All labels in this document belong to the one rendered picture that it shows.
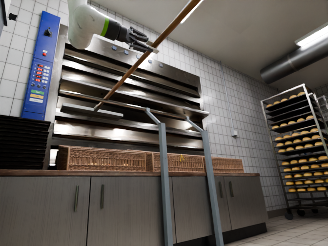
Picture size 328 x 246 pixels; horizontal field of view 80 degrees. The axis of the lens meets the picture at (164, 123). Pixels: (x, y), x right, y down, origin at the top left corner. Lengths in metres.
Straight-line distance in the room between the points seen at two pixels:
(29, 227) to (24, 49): 1.48
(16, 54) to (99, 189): 1.38
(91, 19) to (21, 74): 1.18
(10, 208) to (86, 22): 0.93
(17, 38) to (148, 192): 1.71
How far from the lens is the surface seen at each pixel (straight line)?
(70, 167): 1.35
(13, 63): 2.11
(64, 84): 1.96
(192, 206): 1.68
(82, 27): 1.02
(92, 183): 1.30
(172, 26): 1.03
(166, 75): 2.71
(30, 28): 2.34
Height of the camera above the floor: 0.42
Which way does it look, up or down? 20 degrees up
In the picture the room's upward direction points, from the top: 4 degrees counter-clockwise
